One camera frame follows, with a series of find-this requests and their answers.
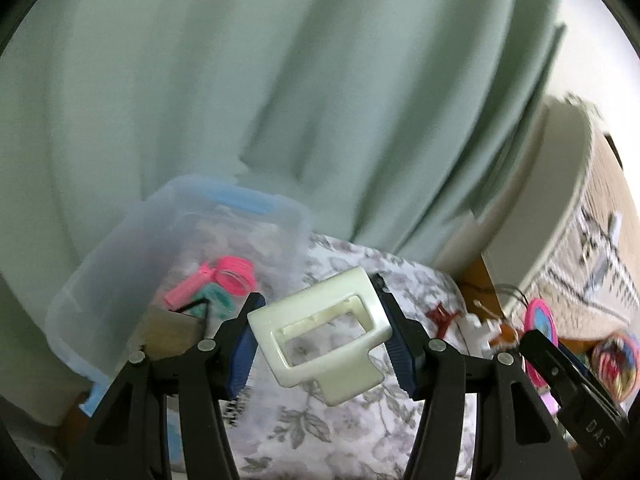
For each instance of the clear tape roll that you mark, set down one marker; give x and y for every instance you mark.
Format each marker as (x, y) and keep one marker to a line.
(165, 332)

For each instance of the red hair claw clip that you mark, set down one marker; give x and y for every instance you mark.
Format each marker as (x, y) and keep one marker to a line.
(442, 317)

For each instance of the clear plastic storage bin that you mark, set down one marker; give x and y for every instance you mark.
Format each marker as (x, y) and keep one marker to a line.
(125, 240)

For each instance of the beige quilted cover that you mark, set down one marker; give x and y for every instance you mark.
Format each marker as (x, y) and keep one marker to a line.
(610, 280)

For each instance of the black toothed headband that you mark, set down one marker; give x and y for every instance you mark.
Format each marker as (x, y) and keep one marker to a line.
(195, 302)

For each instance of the pink patterned pouch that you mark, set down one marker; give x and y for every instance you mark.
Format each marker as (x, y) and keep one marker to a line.
(615, 365)

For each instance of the white power strip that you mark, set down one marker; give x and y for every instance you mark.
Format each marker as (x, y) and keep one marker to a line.
(475, 332)

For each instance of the pink round compact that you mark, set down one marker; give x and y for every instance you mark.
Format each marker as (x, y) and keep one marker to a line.
(540, 317)

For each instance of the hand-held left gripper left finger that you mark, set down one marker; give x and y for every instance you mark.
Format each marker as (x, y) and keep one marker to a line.
(245, 350)

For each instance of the pink hair roller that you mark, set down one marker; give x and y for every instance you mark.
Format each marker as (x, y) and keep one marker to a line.
(185, 292)

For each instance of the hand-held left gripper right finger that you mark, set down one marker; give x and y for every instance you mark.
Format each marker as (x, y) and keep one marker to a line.
(400, 350)

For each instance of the cream hair claw clip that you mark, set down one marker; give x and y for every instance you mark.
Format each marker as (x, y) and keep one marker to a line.
(265, 330)

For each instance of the pale green curtain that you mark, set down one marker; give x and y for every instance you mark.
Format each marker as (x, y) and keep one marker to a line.
(250, 85)

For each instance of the grey floral blanket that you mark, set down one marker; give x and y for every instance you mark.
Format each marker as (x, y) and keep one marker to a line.
(325, 435)

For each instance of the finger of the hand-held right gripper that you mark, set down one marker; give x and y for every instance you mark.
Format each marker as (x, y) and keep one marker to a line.
(560, 370)

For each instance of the white furniture panel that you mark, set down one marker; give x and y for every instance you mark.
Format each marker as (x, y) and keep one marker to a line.
(540, 185)

